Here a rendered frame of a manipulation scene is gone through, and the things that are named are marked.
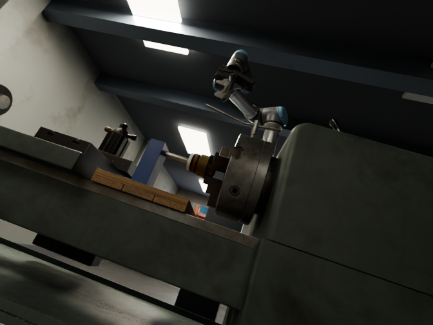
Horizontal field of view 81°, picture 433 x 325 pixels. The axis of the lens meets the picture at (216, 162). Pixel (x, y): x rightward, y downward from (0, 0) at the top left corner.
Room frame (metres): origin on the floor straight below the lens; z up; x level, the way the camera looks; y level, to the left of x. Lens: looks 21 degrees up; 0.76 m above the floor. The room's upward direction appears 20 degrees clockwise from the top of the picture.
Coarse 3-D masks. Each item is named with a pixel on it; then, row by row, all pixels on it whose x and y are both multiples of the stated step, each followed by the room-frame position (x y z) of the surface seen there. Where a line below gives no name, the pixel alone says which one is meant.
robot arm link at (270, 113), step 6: (264, 108) 1.31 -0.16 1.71; (270, 108) 1.28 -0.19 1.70; (276, 108) 1.25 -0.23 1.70; (282, 108) 1.23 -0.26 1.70; (264, 114) 1.30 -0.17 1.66; (270, 114) 1.27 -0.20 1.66; (276, 114) 1.25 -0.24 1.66; (282, 114) 1.23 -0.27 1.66; (264, 120) 1.31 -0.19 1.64; (270, 120) 1.27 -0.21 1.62; (276, 120) 1.25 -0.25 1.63; (282, 120) 1.25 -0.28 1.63; (270, 126) 1.28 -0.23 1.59; (276, 126) 1.27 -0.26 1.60; (282, 126) 1.28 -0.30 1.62; (264, 132) 1.31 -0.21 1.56; (270, 132) 1.28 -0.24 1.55; (276, 132) 1.28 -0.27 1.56; (264, 138) 1.30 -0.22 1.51; (270, 138) 1.28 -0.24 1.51; (276, 138) 1.29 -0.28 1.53
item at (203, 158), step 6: (198, 156) 0.88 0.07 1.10; (204, 156) 0.88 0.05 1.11; (192, 162) 0.88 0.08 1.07; (198, 162) 0.87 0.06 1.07; (204, 162) 0.87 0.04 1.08; (192, 168) 0.89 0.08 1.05; (198, 168) 0.88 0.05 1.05; (204, 168) 0.87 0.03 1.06; (198, 174) 0.90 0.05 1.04; (204, 174) 0.88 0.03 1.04; (210, 174) 0.89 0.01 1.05
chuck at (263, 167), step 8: (264, 144) 0.76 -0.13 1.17; (272, 144) 0.77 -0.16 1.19; (264, 152) 0.74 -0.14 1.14; (272, 152) 0.74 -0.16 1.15; (264, 160) 0.73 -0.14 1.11; (264, 168) 0.73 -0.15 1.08; (256, 176) 0.73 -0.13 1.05; (264, 176) 0.73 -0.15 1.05; (256, 184) 0.74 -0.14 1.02; (256, 192) 0.75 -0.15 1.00; (248, 200) 0.77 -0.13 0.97; (256, 200) 0.76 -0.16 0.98; (248, 208) 0.79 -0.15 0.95; (248, 216) 0.82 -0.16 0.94; (248, 224) 0.88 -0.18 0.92
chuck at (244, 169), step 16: (240, 144) 0.75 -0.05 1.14; (256, 144) 0.75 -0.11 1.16; (240, 160) 0.74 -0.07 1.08; (256, 160) 0.73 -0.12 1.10; (224, 176) 0.75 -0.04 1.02; (240, 176) 0.74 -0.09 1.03; (224, 192) 0.78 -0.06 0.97; (240, 192) 0.76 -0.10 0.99; (224, 208) 0.83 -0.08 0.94; (240, 208) 0.80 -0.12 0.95
